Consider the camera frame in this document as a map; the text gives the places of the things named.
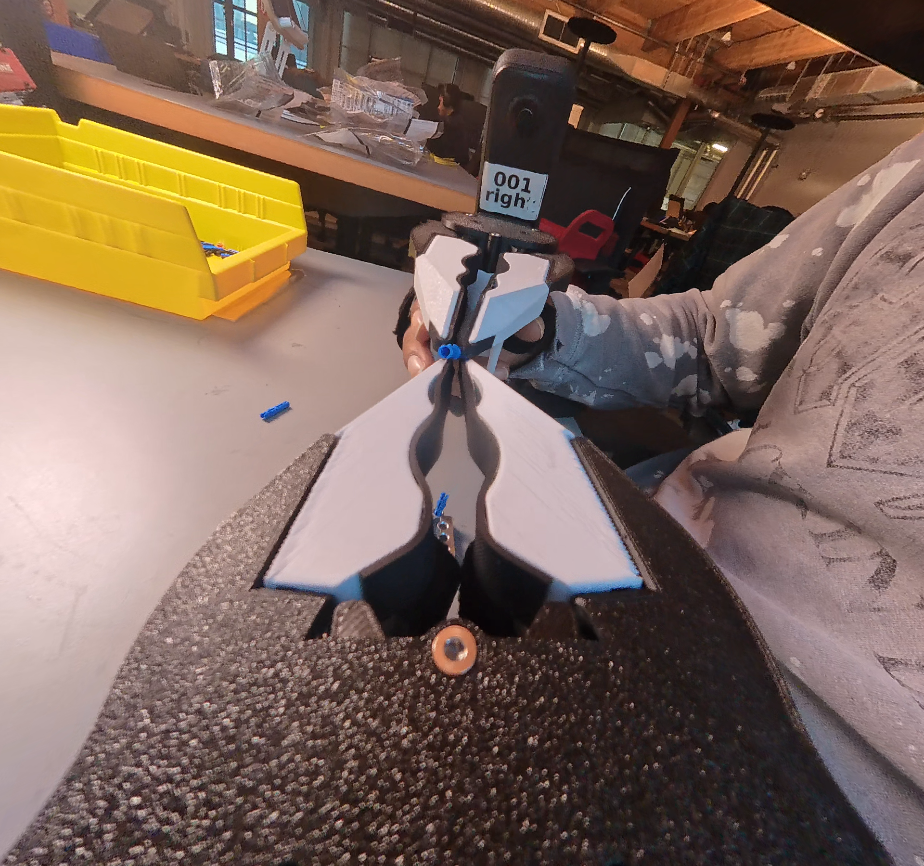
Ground crumpled printed papers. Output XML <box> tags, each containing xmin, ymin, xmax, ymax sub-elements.
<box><xmin>209</xmin><ymin>56</ymin><xmax>443</xmax><ymax>168</ymax></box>

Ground blue storage crate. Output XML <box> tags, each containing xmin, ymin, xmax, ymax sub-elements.
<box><xmin>45</xmin><ymin>20</ymin><xmax>111</xmax><ymax>64</ymax></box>

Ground black fabric panel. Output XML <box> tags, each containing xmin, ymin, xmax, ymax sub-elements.
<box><xmin>559</xmin><ymin>128</ymin><xmax>681</xmax><ymax>232</ymax></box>

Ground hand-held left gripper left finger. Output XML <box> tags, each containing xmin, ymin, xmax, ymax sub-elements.
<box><xmin>263</xmin><ymin>361</ymin><xmax>452</xmax><ymax>591</ymax></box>

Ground grey desk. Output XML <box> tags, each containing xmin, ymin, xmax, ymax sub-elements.
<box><xmin>0</xmin><ymin>248</ymin><xmax>694</xmax><ymax>838</ymax></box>

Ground black toy set box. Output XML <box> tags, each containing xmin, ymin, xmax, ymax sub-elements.
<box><xmin>0</xmin><ymin>0</ymin><xmax>57</xmax><ymax>110</ymax></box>

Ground paned window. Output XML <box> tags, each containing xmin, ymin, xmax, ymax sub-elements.
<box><xmin>208</xmin><ymin>0</ymin><xmax>261</xmax><ymax>60</ymax></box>

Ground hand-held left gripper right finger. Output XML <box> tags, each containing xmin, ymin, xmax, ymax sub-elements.
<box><xmin>464</xmin><ymin>361</ymin><xmax>645</xmax><ymax>601</ymax></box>

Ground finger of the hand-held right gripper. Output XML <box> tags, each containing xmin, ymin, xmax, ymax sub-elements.
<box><xmin>413</xmin><ymin>234</ymin><xmax>479</xmax><ymax>350</ymax></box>
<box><xmin>465</xmin><ymin>252</ymin><xmax>554</xmax><ymax>362</ymax></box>

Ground wooden side table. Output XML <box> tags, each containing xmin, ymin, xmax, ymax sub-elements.
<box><xmin>51</xmin><ymin>50</ymin><xmax>485</xmax><ymax>216</ymax></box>

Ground yellow corrugated box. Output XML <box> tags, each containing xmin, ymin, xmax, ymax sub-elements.
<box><xmin>0</xmin><ymin>104</ymin><xmax>309</xmax><ymax>322</ymax></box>

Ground cardboard piece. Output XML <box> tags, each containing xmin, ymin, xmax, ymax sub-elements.
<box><xmin>627</xmin><ymin>244</ymin><xmax>667</xmax><ymax>298</ymax></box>

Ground white jointed arm stand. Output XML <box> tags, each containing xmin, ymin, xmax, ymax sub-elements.
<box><xmin>242</xmin><ymin>0</ymin><xmax>313</xmax><ymax>76</ymax></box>

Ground person in grey hoodie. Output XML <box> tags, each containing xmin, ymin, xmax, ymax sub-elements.
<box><xmin>650</xmin><ymin>133</ymin><xmax>924</xmax><ymax>860</ymax></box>

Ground green plaid cloth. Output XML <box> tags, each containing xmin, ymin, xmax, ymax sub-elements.
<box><xmin>689</xmin><ymin>196</ymin><xmax>795</xmax><ymax>297</ymax></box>

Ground red plastic cart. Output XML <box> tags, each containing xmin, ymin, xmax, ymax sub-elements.
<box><xmin>552</xmin><ymin>209</ymin><xmax>620</xmax><ymax>271</ymax></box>

